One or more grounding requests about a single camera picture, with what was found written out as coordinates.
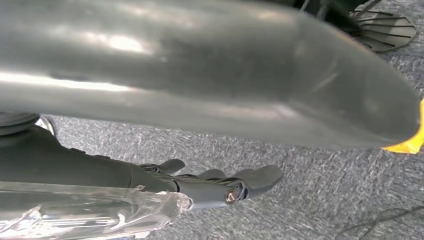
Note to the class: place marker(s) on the yellow floor tape square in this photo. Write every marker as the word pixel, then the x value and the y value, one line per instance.
pixel 410 144

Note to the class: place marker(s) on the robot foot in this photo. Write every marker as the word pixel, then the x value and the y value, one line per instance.
pixel 384 33

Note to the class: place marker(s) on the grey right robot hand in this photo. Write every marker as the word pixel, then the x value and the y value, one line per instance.
pixel 198 66

